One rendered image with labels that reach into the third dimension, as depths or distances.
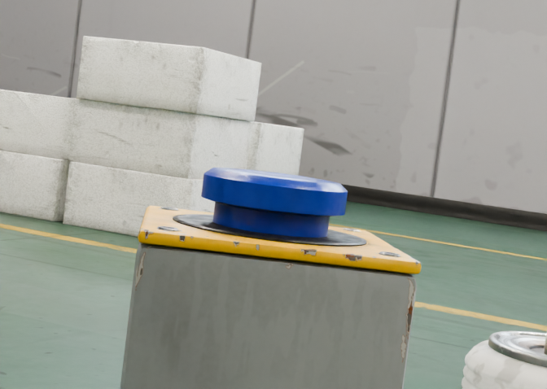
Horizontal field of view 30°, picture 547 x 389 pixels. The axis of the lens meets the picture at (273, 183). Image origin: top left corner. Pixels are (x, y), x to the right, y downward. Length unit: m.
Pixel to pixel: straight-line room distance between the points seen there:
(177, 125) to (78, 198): 0.37
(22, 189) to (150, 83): 0.52
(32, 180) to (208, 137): 0.54
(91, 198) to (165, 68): 0.43
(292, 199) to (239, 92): 2.75
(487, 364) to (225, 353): 0.26
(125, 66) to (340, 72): 3.00
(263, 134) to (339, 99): 2.60
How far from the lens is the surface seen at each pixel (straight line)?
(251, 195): 0.26
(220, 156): 2.96
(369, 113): 5.70
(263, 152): 3.20
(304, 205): 0.26
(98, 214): 2.92
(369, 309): 0.25
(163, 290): 0.25
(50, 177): 3.02
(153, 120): 2.85
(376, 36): 5.73
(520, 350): 0.49
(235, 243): 0.25
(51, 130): 3.05
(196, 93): 2.78
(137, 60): 2.88
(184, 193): 2.80
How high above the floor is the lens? 0.34
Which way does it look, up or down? 3 degrees down
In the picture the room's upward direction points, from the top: 7 degrees clockwise
